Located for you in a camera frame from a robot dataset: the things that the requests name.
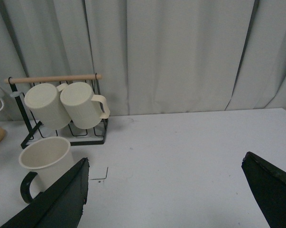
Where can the black wire mug rack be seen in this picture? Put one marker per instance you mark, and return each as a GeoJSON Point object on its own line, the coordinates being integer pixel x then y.
{"type": "Point", "coordinates": [95, 136]}

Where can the grey curtain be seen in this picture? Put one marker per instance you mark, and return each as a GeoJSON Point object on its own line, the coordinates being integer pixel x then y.
{"type": "Point", "coordinates": [156, 56]}

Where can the cream mug right on rack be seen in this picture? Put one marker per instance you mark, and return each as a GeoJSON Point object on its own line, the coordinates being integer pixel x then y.
{"type": "Point", "coordinates": [85, 108]}

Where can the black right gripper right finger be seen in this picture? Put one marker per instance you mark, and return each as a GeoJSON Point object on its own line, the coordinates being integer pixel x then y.
{"type": "Point", "coordinates": [267, 183]}

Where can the cream mug with black handle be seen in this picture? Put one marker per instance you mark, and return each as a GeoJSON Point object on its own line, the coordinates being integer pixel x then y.
{"type": "Point", "coordinates": [47, 160]}

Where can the cream mug on rack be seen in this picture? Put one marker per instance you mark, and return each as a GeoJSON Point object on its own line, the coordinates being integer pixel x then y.
{"type": "Point", "coordinates": [85, 108]}
{"type": "Point", "coordinates": [44, 102]}

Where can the cream mug left on rack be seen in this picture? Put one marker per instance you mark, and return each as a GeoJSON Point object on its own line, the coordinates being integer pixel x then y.
{"type": "Point", "coordinates": [44, 102]}

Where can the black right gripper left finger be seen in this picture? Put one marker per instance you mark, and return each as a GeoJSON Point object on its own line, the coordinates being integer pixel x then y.
{"type": "Point", "coordinates": [60, 206]}

